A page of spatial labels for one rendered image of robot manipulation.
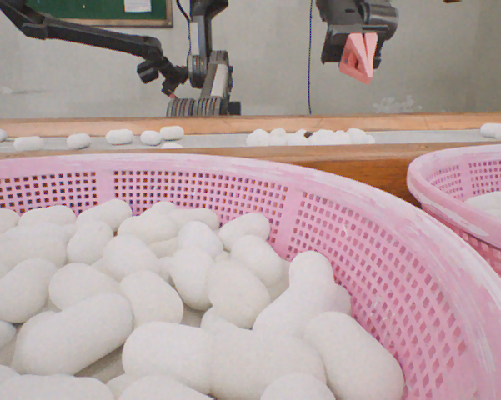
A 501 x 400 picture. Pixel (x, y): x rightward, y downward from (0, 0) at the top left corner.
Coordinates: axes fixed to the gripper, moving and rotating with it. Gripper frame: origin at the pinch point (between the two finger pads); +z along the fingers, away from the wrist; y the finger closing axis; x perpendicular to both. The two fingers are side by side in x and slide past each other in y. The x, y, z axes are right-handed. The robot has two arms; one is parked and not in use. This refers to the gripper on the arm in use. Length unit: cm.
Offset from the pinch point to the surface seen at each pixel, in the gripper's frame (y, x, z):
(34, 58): -131, 105, -160
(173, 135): -30.0, 3.6, 7.5
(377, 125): 3.8, 8.3, 2.1
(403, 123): 8.5, 8.3, 1.9
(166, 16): -50, 87, -175
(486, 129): 15.2, 1.1, 10.7
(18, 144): -47.0, -2.2, 13.8
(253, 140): -19.7, -4.9, 16.9
